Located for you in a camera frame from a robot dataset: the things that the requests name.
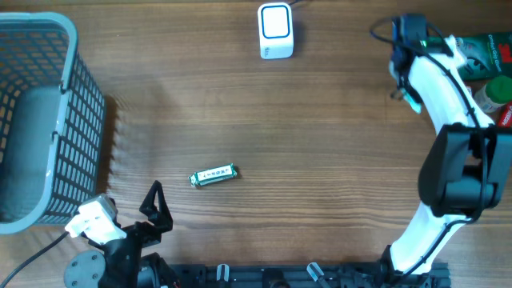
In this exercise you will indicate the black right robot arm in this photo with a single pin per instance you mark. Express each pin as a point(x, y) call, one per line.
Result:
point(467, 167)

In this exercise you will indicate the green white candy bar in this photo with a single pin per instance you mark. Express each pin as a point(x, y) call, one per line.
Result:
point(213, 175)

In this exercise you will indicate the green 3M gloves packet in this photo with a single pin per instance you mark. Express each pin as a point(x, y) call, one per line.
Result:
point(488, 56)

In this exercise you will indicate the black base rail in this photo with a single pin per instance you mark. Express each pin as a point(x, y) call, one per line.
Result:
point(356, 275)

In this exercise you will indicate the green cap white bottle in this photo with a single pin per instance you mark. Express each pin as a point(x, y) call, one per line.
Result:
point(495, 94)

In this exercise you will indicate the red Nescafe sachet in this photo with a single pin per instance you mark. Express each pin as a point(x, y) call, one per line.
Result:
point(506, 116)

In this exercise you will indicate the teal white packet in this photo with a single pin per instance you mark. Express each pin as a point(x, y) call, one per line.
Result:
point(414, 100)

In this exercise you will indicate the grey plastic mesh basket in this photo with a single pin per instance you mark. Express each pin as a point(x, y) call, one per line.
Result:
point(52, 121)

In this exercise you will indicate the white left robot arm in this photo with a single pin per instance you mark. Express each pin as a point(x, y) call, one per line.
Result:
point(116, 259)

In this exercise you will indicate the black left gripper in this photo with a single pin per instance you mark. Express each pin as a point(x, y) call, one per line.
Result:
point(160, 218)

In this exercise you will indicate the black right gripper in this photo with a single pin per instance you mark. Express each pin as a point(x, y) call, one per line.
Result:
point(413, 91)

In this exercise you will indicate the white barcode scanner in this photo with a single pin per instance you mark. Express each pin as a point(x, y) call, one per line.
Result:
point(276, 32)

